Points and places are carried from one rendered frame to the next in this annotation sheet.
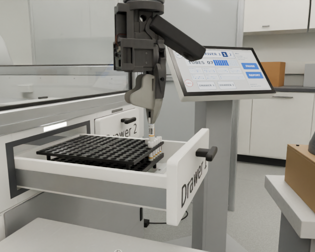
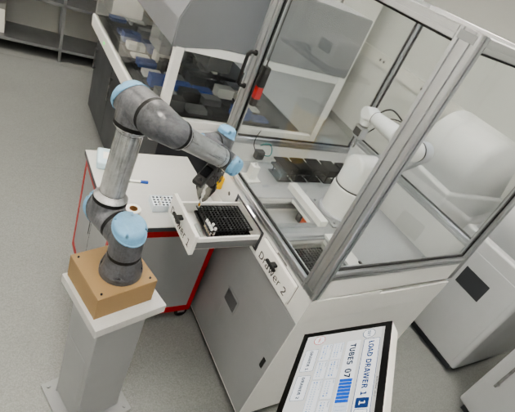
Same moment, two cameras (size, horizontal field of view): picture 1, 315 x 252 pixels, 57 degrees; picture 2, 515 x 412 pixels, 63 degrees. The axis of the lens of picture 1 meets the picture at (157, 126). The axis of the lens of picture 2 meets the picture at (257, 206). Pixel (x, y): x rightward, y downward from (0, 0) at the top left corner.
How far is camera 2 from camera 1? 2.16 m
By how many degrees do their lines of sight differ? 108
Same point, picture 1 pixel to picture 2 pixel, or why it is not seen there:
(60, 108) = (255, 207)
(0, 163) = (234, 197)
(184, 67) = (345, 338)
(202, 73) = (329, 358)
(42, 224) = not seen: hidden behind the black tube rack
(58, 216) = not seen: hidden behind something
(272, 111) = not seen: outside the picture
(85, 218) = (239, 268)
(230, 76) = (313, 398)
